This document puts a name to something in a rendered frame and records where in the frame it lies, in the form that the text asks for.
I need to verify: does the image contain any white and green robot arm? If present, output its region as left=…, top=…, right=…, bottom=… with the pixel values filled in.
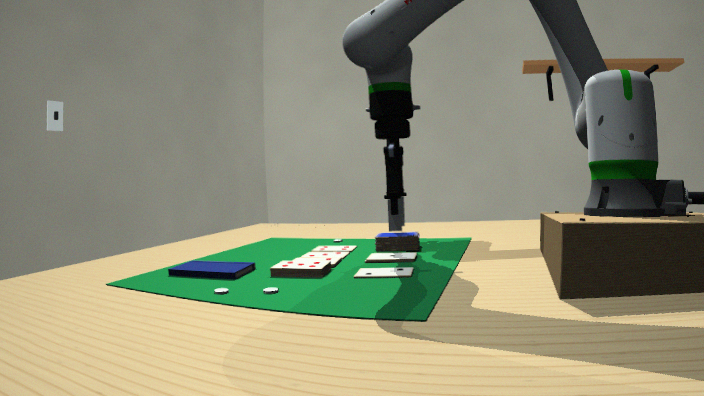
left=343, top=0, right=704, bottom=217

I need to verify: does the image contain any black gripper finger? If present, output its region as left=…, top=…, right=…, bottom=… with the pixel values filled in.
left=384, top=143, right=403, bottom=231
left=400, top=154, right=406, bottom=226

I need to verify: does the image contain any blue rectangular block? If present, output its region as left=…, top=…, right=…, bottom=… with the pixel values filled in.
left=168, top=260, right=256, bottom=280

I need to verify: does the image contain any blue rectangular card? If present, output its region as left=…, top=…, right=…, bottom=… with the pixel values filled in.
left=375, top=232, right=419, bottom=239

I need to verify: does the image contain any green card table mat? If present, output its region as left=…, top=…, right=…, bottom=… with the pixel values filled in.
left=106, top=238, right=472, bottom=322

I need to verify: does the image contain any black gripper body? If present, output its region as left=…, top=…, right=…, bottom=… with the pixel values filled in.
left=375, top=118, right=410, bottom=160

